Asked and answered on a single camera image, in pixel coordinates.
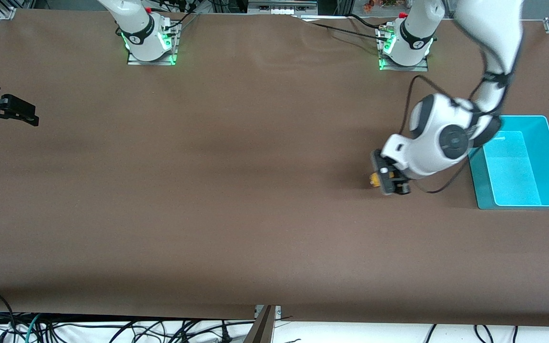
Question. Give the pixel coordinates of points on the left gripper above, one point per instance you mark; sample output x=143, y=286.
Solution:
x=402, y=187

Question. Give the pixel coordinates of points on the yellow beetle toy car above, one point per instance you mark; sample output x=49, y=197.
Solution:
x=375, y=180

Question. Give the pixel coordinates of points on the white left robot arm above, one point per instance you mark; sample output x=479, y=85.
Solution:
x=441, y=138

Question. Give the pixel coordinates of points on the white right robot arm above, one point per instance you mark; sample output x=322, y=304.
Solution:
x=136, y=28

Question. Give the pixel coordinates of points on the turquoise plastic bin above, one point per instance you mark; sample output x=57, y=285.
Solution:
x=517, y=176

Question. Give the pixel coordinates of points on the brown table cover sheet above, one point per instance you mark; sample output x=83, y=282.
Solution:
x=274, y=214

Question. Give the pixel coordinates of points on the orange decorative items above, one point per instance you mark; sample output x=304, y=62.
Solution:
x=370, y=5

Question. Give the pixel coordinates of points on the dark table support bar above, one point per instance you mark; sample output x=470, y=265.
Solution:
x=262, y=328

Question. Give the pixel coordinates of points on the grey equipment box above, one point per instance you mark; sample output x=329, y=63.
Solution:
x=303, y=5

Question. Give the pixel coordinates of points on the white connector strip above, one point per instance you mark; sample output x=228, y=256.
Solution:
x=284, y=11

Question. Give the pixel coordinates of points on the silver table bracket plate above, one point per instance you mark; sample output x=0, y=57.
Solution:
x=278, y=312

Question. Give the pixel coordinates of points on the aluminium frame post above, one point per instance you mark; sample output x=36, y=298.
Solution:
x=346, y=5

